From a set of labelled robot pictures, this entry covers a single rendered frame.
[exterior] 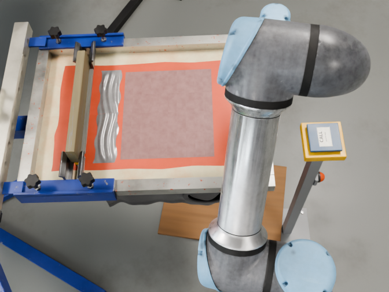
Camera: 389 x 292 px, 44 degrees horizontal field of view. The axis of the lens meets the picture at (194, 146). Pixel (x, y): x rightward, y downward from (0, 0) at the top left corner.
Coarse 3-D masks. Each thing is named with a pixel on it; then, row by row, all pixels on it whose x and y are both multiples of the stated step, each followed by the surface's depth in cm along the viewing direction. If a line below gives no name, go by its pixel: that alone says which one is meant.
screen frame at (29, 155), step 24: (96, 48) 172; (120, 48) 172; (144, 48) 172; (168, 48) 173; (192, 48) 173; (216, 48) 173; (48, 72) 171; (24, 144) 155; (24, 168) 151; (120, 192) 148; (144, 192) 148; (168, 192) 148; (192, 192) 148; (216, 192) 149
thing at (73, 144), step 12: (84, 60) 161; (84, 72) 160; (84, 84) 159; (72, 96) 154; (84, 96) 159; (72, 108) 152; (84, 108) 158; (72, 120) 150; (72, 132) 148; (72, 144) 146; (72, 156) 148
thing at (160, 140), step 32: (64, 128) 161; (96, 128) 161; (128, 128) 160; (160, 128) 160; (192, 128) 159; (224, 128) 159; (128, 160) 155; (160, 160) 154; (192, 160) 154; (224, 160) 153
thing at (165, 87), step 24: (72, 72) 172; (96, 72) 171; (144, 72) 170; (168, 72) 170; (192, 72) 169; (216, 72) 169; (96, 96) 167; (144, 96) 166; (168, 96) 165; (192, 96) 165; (216, 96) 164
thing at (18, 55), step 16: (16, 32) 170; (16, 48) 167; (16, 64) 164; (16, 80) 161; (0, 96) 158; (16, 96) 159; (0, 112) 155; (16, 112) 159; (0, 128) 152; (0, 144) 150; (0, 160) 147; (0, 176) 145; (0, 192) 145; (0, 208) 144
